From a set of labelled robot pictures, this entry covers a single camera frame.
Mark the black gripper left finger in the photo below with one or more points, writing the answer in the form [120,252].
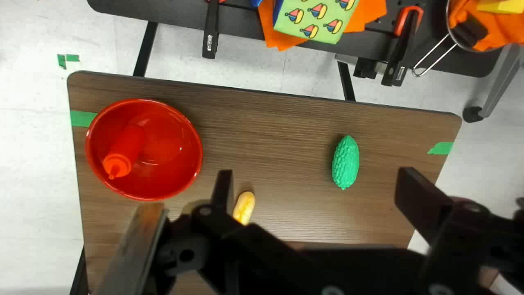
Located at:
[223,190]

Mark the orange plastic bottle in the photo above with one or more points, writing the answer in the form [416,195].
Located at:
[116,165]

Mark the green tape strip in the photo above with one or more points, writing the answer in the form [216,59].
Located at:
[82,118]
[441,147]

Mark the green vegetable plush toy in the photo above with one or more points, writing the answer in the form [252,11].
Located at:
[346,162]

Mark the yellow corn plush toy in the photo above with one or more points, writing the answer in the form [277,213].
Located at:
[244,206]

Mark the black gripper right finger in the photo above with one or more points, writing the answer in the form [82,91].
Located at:
[423,201]

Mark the grey wheeled stand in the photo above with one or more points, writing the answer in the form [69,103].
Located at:
[493,82]

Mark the black workbench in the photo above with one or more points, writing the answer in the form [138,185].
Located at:
[164,9]

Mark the orange felt cloth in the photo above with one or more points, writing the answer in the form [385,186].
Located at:
[270,29]
[496,29]

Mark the red plastic bowl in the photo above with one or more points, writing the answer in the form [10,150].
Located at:
[164,164]

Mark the green tape corner mark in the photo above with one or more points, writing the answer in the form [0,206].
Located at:
[62,59]

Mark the colourful plush cube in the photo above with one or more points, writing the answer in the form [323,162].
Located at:
[315,18]

